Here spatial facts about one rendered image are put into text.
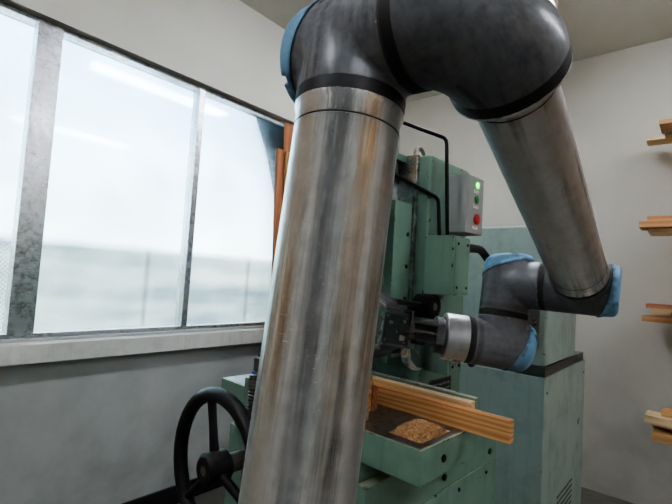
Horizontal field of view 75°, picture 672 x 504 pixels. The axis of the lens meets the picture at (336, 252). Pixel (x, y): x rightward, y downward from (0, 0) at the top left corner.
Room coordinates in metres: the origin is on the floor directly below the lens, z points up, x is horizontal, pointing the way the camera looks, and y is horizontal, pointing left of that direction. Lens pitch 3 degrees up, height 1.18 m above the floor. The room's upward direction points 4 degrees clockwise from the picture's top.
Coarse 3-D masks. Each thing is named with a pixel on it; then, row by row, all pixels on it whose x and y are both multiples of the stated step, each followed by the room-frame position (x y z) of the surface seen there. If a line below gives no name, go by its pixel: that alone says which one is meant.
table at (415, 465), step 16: (224, 384) 1.14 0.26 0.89; (240, 384) 1.09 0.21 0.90; (240, 400) 1.09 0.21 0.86; (368, 416) 0.90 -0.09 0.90; (384, 416) 0.91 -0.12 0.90; (400, 416) 0.91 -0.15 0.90; (416, 416) 0.92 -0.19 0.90; (368, 432) 0.81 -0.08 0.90; (384, 432) 0.81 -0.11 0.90; (448, 432) 0.84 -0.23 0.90; (464, 432) 0.85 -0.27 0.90; (368, 448) 0.81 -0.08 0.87; (384, 448) 0.79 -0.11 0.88; (400, 448) 0.76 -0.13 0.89; (416, 448) 0.75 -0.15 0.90; (432, 448) 0.76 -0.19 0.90; (448, 448) 0.80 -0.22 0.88; (464, 448) 0.85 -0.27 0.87; (368, 464) 0.81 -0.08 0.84; (384, 464) 0.79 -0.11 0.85; (400, 464) 0.76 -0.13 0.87; (416, 464) 0.74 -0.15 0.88; (432, 464) 0.77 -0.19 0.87; (448, 464) 0.81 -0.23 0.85; (416, 480) 0.74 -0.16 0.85
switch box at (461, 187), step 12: (456, 180) 1.19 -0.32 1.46; (468, 180) 1.17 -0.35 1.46; (480, 180) 1.22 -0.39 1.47; (456, 192) 1.18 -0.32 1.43; (468, 192) 1.17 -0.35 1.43; (480, 192) 1.22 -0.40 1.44; (456, 204) 1.18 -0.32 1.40; (468, 204) 1.17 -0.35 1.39; (480, 204) 1.22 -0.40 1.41; (456, 216) 1.18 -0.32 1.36; (468, 216) 1.17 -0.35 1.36; (480, 216) 1.22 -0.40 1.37; (456, 228) 1.18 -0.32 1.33; (468, 228) 1.17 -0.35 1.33; (480, 228) 1.22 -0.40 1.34
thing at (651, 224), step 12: (660, 120) 2.08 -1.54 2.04; (648, 144) 2.44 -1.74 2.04; (660, 144) 2.43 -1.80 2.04; (648, 216) 2.23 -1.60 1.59; (660, 216) 2.20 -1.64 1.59; (648, 228) 2.19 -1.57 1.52; (660, 228) 2.15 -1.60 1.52; (660, 312) 2.29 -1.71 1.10; (648, 420) 2.12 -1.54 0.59; (660, 420) 2.09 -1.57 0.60; (660, 432) 2.11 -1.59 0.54
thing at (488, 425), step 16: (384, 400) 0.98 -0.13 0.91; (400, 400) 0.95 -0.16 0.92; (416, 400) 0.93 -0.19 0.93; (432, 400) 0.90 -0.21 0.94; (432, 416) 0.90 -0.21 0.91; (448, 416) 0.87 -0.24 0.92; (464, 416) 0.85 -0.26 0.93; (480, 416) 0.83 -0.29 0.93; (496, 416) 0.82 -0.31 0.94; (480, 432) 0.83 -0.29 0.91; (496, 432) 0.81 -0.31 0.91; (512, 432) 0.80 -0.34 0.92
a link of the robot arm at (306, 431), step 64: (320, 0) 0.43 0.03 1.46; (384, 0) 0.37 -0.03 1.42; (320, 64) 0.41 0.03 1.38; (384, 64) 0.39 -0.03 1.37; (320, 128) 0.40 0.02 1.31; (384, 128) 0.41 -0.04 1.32; (320, 192) 0.39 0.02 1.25; (384, 192) 0.41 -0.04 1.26; (320, 256) 0.39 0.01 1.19; (384, 256) 0.43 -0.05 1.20; (320, 320) 0.38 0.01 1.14; (256, 384) 0.42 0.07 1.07; (320, 384) 0.38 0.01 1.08; (256, 448) 0.40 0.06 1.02; (320, 448) 0.38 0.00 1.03
